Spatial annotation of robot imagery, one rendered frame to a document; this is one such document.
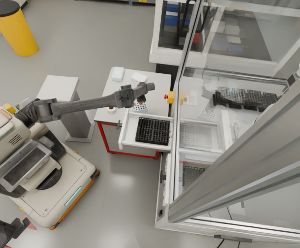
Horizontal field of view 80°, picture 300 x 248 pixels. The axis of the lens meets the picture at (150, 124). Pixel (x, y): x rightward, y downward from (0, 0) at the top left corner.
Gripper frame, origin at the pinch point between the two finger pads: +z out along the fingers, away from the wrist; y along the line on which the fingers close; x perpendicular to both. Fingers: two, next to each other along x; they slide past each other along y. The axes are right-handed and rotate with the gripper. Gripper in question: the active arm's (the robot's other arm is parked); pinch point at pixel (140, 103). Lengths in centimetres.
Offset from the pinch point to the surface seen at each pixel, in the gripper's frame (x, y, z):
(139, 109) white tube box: 1.6, -3.4, 3.3
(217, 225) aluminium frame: -11, -93, -27
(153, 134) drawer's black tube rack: -0.5, -34.2, -8.4
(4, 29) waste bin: 145, 192, 37
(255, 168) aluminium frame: 6, -84, -91
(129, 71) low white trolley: 0.6, 44.4, 5.6
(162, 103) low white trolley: -19.1, 0.3, 5.5
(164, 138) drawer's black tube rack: -8.2, -36.9, -5.0
